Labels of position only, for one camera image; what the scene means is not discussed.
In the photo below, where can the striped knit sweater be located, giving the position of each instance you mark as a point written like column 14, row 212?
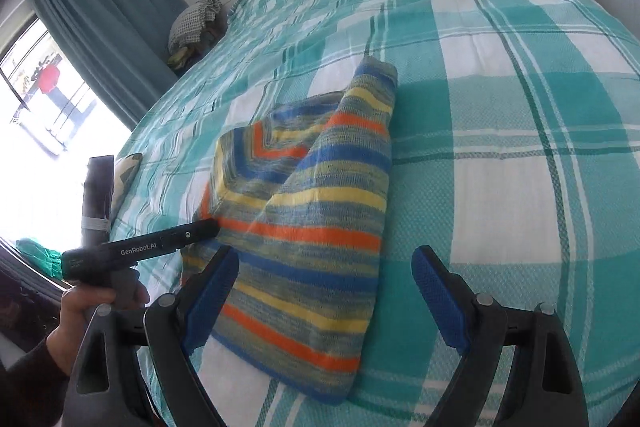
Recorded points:
column 305, row 227

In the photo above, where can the green cloth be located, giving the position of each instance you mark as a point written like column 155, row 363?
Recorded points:
column 37, row 252

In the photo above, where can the window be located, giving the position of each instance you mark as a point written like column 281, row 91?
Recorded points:
column 45, row 132

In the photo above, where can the teal plaid bedspread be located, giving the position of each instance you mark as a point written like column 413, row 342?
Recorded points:
column 500, row 157

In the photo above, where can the person's left forearm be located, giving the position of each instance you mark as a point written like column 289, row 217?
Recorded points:
column 30, row 387

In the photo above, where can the pile of clothes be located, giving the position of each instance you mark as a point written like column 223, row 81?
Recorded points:
column 195, row 29

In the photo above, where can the teal curtain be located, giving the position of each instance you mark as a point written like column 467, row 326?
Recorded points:
column 115, row 27

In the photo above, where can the red hanging garment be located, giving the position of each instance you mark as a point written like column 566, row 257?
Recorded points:
column 50, row 79

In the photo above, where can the person's left hand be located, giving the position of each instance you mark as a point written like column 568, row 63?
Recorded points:
column 75, row 317

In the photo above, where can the black rolled cylinder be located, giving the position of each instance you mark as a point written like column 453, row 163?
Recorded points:
column 97, row 202

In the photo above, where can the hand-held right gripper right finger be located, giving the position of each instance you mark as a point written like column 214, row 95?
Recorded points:
column 440, row 299

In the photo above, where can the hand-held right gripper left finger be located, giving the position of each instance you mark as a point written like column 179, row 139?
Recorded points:
column 210, row 294

